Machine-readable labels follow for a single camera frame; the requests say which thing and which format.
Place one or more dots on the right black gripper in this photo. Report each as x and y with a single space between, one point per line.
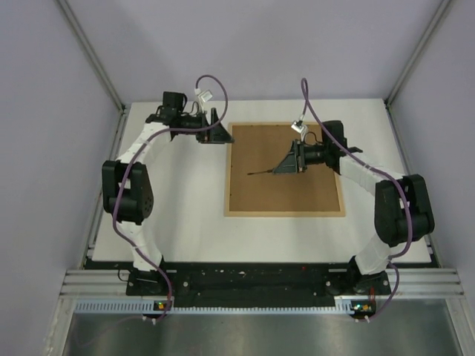
294 162

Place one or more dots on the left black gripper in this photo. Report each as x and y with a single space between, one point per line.
217 135

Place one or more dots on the pink handled screwdriver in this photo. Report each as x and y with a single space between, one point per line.
269 171

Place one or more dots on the wooden photo frame brown back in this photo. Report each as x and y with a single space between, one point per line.
260 146

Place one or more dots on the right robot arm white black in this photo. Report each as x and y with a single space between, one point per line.
402 209

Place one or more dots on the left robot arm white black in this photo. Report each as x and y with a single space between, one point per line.
127 193

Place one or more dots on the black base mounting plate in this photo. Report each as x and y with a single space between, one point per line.
255 285

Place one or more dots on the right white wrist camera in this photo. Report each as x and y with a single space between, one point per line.
300 127

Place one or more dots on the left aluminium corner post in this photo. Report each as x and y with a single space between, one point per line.
88 50

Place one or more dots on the aluminium corner post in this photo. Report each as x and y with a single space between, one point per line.
436 21
88 50

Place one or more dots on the grey slotted cable duct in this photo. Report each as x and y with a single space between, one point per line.
155 308

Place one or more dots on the aluminium rail beam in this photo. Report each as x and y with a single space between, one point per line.
414 283

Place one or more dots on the right aluminium corner post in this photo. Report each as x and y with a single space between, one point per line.
436 21

